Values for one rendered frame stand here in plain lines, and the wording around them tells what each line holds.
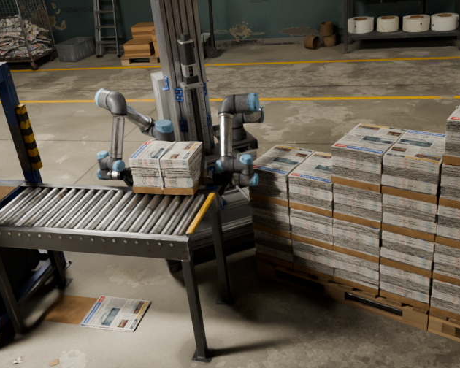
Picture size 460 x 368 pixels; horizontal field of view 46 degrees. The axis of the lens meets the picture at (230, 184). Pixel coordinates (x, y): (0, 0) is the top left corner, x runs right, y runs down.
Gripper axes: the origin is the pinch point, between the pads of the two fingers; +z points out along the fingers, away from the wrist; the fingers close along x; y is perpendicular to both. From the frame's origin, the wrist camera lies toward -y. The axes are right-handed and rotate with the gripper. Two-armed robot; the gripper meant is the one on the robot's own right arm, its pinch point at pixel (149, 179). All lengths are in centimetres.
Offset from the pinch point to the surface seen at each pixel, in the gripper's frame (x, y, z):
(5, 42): 546, 22, -517
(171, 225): -52, -4, 36
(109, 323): -42, -82, -20
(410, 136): 7, 28, 156
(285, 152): 35, 8, 81
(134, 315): -33, -81, -7
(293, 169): 13, 4, 90
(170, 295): -9, -80, 8
